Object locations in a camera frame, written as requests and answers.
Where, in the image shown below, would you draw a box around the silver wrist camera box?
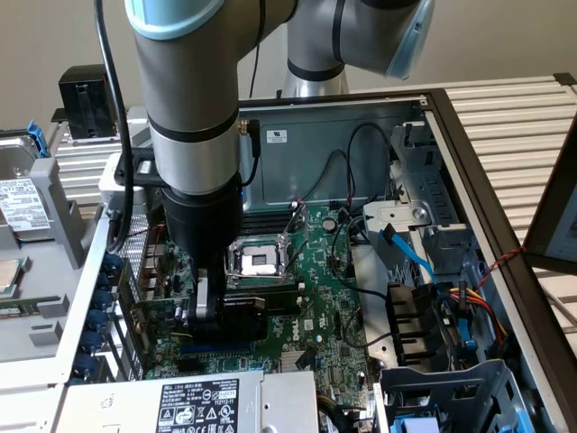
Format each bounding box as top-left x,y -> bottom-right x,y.
97,152 -> 152,213

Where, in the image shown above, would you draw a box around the thin black hanging cable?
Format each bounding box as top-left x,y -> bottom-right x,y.
249,42 -> 263,99

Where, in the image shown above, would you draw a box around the thick black camera cable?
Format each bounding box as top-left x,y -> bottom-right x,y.
93,0 -> 136,254

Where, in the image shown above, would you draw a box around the open PC case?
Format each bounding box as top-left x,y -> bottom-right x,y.
44,88 -> 577,433

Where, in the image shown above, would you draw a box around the silver power supply unit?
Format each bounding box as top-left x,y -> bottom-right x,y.
52,370 -> 322,433

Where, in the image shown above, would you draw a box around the finned chipset heatsink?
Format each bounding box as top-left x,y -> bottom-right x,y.
279,349 -> 316,373

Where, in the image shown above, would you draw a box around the CPU chip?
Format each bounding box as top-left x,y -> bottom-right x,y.
0,259 -> 24,299

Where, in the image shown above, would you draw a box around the grey parts rack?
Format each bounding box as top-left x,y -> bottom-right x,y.
0,155 -> 107,362

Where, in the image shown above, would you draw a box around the dark framed panel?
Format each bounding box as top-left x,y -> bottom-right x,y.
524,129 -> 577,277

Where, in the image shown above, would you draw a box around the thin metal locking lever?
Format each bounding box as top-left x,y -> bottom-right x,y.
224,269 -> 292,280

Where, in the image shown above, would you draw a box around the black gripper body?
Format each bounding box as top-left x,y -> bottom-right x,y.
160,173 -> 245,271

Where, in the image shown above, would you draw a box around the green Dell motherboard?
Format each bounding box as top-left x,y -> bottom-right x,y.
143,200 -> 375,407

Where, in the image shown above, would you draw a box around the black plastic box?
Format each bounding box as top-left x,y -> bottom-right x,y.
58,62 -> 122,140

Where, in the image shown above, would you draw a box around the red black twisted wire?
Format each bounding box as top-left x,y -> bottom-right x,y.
476,245 -> 529,289

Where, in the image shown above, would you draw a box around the yellow black power wire bundle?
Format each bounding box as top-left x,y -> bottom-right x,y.
316,391 -> 375,433

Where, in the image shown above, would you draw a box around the black camera bracket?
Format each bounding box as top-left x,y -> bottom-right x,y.
114,150 -> 168,189

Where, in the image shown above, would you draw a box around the blue plastic drive rail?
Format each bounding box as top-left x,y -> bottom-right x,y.
389,417 -> 442,433

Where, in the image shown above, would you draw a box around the grey blue disk bay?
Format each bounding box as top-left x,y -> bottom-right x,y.
377,358 -> 549,433

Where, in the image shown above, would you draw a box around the black gripper cable plug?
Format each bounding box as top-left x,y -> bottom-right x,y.
237,117 -> 262,187

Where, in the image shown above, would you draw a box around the blue plastic latch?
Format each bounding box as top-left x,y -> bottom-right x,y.
457,315 -> 479,354

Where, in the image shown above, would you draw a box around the green RAM stick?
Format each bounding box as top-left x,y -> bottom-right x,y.
0,295 -> 62,319

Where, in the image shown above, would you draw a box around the hard drive with label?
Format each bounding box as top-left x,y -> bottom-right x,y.
0,119 -> 51,243

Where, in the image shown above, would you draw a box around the red yellow disk power wires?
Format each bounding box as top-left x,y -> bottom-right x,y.
444,279 -> 513,362

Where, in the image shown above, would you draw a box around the blue SATA wire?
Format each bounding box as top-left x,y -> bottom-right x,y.
380,227 -> 438,286

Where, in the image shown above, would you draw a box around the grey cable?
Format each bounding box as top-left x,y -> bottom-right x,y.
540,288 -> 577,327

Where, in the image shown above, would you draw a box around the metal socket cover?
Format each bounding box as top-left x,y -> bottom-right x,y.
279,203 -> 311,272

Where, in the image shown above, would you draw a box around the thin red wire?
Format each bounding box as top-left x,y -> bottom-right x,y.
134,224 -> 167,272

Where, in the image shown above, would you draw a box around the silver metal drive cage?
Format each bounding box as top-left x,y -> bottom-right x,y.
362,120 -> 479,281

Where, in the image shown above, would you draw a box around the blue expansion slot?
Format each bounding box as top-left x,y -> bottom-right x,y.
179,343 -> 254,356

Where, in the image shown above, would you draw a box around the CPU socket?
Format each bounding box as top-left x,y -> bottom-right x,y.
224,236 -> 294,289

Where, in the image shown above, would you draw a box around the black plastic fan shroud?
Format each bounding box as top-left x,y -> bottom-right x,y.
385,280 -> 447,374

